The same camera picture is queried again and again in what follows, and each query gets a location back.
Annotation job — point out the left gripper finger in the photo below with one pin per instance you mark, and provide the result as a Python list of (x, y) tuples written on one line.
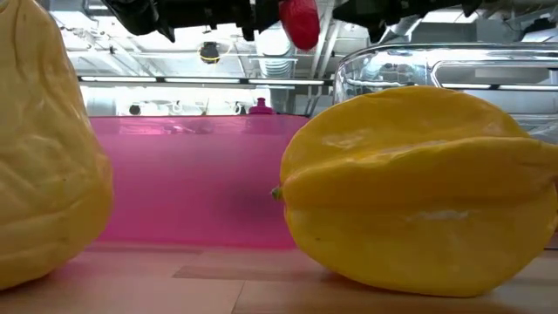
[(261, 17)]

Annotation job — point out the red-orange toy mango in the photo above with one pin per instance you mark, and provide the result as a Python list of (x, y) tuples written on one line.
[(300, 24)]

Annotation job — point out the pink plastic bottle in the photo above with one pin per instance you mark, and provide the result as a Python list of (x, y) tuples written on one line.
[(260, 109)]

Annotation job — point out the yellow wrinkled toy fruit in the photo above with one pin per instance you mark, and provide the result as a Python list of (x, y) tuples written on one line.
[(43, 174)]

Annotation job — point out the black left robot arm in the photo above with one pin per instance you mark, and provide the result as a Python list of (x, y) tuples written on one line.
[(135, 15)]

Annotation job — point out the black hanging dome fixture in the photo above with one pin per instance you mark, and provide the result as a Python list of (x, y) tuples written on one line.
[(209, 51)]

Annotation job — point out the clear glass bowl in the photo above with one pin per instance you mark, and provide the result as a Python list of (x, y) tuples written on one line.
[(392, 65)]

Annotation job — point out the red translucent plastic tray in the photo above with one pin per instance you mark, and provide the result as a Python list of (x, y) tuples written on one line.
[(187, 187)]

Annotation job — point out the yellow toy starfruit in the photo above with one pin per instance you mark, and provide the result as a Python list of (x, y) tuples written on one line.
[(414, 196)]

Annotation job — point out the silver ventilation duct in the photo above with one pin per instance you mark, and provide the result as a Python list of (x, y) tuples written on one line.
[(279, 65)]

